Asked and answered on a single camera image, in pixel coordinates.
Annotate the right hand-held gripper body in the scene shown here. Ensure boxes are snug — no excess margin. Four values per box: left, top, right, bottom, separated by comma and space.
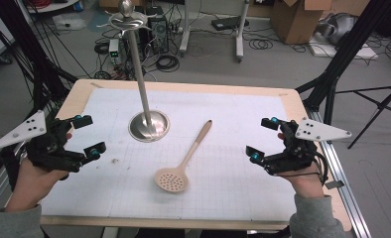
262, 117, 352, 177

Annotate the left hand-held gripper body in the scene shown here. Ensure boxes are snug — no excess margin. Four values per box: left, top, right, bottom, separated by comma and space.
0, 109, 87, 174

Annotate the metal utensil stand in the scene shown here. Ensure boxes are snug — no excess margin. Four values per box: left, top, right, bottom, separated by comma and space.
108, 0, 171, 144

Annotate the beige slotted spoon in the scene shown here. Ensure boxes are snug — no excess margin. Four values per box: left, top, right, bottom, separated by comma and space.
154, 119, 213, 194

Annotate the person's right hand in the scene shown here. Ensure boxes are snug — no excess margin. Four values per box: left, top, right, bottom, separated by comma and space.
276, 132, 326, 199

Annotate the person's left hand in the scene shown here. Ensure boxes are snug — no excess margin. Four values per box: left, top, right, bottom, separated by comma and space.
4, 157, 70, 201

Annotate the white grid mat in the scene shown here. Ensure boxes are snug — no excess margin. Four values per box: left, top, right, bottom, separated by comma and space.
40, 87, 298, 222

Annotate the black clip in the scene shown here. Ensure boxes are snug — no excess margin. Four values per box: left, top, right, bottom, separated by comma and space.
325, 179, 345, 190

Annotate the power supply with green display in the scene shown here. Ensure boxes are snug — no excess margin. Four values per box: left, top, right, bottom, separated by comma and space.
108, 38, 122, 65

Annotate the black tripod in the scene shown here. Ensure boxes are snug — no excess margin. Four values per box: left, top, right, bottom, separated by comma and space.
335, 78, 391, 150

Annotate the white stand leg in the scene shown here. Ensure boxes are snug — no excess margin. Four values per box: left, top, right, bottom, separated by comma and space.
179, 0, 193, 56
234, 0, 251, 62

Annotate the large cardboard box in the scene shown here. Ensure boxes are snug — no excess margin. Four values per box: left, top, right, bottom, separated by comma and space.
270, 0, 333, 46

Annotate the white board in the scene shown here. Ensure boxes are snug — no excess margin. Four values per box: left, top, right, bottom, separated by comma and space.
307, 34, 380, 61

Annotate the flat black device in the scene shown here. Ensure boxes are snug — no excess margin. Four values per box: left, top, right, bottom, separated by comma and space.
210, 15, 250, 32

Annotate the black computer tower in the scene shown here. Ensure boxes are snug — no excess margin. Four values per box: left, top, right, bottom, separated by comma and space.
146, 6, 170, 55

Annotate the grey bag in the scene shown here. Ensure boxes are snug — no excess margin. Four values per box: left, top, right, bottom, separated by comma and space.
317, 13, 358, 46

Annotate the round white table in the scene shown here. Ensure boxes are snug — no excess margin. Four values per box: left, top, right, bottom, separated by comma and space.
24, 0, 81, 15

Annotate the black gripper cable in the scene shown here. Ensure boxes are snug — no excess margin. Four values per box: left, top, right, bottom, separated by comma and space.
276, 150, 330, 186

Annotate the black cable coil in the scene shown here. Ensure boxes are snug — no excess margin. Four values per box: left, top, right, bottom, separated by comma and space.
248, 38, 274, 51
93, 42, 110, 56
155, 54, 181, 73

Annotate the black frame post with cables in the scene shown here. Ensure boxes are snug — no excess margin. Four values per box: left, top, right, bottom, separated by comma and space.
0, 0, 79, 115

